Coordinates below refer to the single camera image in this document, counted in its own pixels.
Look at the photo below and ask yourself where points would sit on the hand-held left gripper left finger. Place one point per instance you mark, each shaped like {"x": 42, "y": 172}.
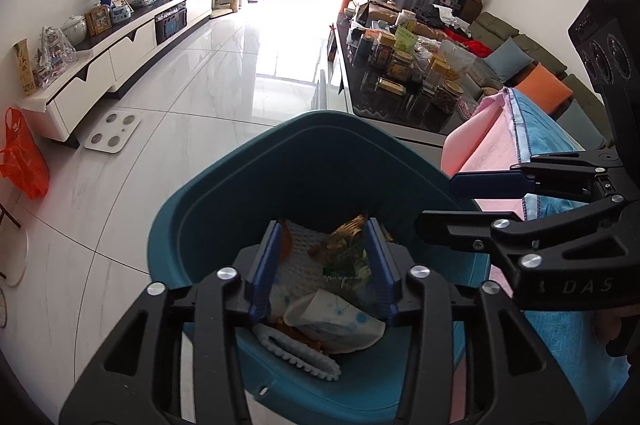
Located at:
{"x": 262, "y": 265}

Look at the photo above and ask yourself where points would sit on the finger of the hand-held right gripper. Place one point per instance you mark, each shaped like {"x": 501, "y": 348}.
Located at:
{"x": 450, "y": 225}
{"x": 490, "y": 184}

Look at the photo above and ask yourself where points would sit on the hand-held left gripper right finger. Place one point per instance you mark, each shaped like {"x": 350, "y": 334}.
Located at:
{"x": 377, "y": 265}

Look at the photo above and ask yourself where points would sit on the white foam fruit net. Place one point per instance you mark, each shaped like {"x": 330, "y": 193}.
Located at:
{"x": 300, "y": 255}
{"x": 300, "y": 355}

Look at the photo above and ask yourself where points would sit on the large gold foil bag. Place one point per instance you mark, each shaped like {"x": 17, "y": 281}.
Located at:
{"x": 340, "y": 240}

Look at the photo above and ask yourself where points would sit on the dotted paper cup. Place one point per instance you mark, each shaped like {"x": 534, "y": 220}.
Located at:
{"x": 330, "y": 320}

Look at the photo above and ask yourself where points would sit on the teal trash bin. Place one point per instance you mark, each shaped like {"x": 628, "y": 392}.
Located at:
{"x": 310, "y": 165}

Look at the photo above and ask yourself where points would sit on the person's right hand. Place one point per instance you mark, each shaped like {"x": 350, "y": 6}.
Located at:
{"x": 615, "y": 330}

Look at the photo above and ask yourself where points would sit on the pink table cover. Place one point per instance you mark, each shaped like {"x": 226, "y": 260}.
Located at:
{"x": 480, "y": 145}

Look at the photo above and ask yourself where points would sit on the teal cushion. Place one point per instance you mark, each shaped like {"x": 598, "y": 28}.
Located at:
{"x": 582, "y": 125}
{"x": 507, "y": 60}

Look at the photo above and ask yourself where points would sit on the orange cushion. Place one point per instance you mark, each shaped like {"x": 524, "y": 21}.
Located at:
{"x": 542, "y": 87}

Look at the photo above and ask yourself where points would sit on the blue floral tablecloth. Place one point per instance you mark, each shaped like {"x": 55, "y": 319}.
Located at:
{"x": 550, "y": 130}

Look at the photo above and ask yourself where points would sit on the green and brown sofa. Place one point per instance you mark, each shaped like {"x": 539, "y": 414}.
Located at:
{"x": 530, "y": 42}

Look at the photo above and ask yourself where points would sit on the black coffee table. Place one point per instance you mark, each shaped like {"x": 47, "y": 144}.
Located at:
{"x": 380, "y": 105}

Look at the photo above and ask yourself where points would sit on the brown cardboard boxes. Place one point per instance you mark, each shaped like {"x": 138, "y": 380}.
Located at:
{"x": 470, "y": 2}

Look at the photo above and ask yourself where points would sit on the pile of clothes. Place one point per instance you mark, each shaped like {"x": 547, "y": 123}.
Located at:
{"x": 435, "y": 12}

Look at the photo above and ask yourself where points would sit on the white bathroom scale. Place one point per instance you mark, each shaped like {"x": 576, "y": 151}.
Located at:
{"x": 112, "y": 132}

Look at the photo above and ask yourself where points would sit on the white TV cabinet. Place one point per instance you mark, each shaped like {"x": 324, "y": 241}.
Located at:
{"x": 130, "y": 55}

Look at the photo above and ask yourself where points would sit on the orange plastic bag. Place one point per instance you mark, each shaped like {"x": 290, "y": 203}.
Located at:
{"x": 25, "y": 165}

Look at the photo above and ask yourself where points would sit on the blue patterned jar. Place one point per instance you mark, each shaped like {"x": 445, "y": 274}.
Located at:
{"x": 121, "y": 12}

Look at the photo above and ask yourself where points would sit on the clear plastic gift pack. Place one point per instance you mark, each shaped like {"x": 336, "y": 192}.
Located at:
{"x": 52, "y": 55}

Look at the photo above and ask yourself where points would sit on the white ceramic jar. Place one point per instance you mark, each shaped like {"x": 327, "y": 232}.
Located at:
{"x": 75, "y": 30}

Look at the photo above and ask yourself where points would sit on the tan upright plaque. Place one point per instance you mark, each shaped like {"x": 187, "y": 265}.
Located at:
{"x": 25, "y": 70}

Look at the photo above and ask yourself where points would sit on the wooden picture frame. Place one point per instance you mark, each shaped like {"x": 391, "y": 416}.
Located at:
{"x": 98, "y": 21}

